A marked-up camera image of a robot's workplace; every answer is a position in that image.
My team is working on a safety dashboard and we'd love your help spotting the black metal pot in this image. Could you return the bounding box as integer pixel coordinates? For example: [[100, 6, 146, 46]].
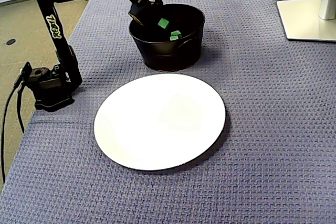
[[128, 4, 205, 72]]

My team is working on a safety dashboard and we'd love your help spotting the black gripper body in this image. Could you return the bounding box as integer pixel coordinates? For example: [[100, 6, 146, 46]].
[[130, 0, 163, 19]]

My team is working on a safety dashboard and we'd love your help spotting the blue waffle weave cloth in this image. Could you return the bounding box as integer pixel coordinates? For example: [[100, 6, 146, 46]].
[[0, 0, 336, 224]]

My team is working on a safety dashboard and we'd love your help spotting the thick black cable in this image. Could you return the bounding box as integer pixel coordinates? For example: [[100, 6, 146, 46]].
[[0, 77, 24, 185]]

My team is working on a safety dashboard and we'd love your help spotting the white round plate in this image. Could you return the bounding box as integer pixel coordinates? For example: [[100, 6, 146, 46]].
[[93, 72, 227, 172]]

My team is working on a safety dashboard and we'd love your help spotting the thin black cable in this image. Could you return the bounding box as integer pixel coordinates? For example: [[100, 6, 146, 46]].
[[16, 87, 26, 134]]

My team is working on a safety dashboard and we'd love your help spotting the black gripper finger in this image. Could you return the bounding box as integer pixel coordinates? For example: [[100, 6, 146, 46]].
[[154, 4, 169, 19], [128, 13, 160, 29]]

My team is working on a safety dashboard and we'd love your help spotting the silver monitor stand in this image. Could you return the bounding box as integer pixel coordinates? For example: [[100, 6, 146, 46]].
[[276, 0, 336, 42]]

